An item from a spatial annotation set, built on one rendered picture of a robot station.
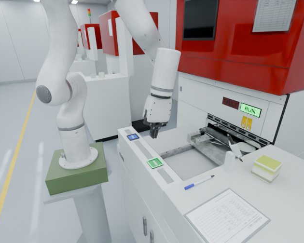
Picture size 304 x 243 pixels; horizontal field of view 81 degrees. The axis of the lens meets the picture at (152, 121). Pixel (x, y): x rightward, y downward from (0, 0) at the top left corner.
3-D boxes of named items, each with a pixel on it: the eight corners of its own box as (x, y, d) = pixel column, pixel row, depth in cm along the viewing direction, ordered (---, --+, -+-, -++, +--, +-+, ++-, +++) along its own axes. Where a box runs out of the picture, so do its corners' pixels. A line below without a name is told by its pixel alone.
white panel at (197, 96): (179, 114, 162) (181, 69, 145) (267, 166, 96) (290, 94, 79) (176, 115, 161) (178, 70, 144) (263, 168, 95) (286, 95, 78)
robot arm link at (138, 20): (122, 14, 69) (161, 82, 76) (108, 0, 54) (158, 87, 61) (142, -1, 67) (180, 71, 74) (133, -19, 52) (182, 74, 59)
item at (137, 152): (132, 144, 118) (131, 125, 112) (182, 207, 74) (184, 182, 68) (119, 148, 115) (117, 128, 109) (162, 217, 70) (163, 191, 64)
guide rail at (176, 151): (213, 139, 122) (214, 135, 121) (215, 141, 120) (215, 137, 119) (147, 161, 102) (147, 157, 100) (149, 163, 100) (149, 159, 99)
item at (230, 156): (231, 163, 76) (237, 136, 70) (239, 168, 73) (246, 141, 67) (221, 168, 74) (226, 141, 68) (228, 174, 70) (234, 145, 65)
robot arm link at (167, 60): (152, 83, 70) (149, 86, 61) (158, 47, 66) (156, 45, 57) (173, 87, 70) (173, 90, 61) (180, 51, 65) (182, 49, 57)
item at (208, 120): (206, 128, 130) (207, 116, 126) (264, 162, 95) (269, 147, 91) (204, 129, 130) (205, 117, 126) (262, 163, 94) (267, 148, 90)
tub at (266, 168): (258, 167, 74) (262, 153, 71) (279, 177, 68) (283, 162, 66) (249, 174, 70) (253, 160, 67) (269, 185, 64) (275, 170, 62)
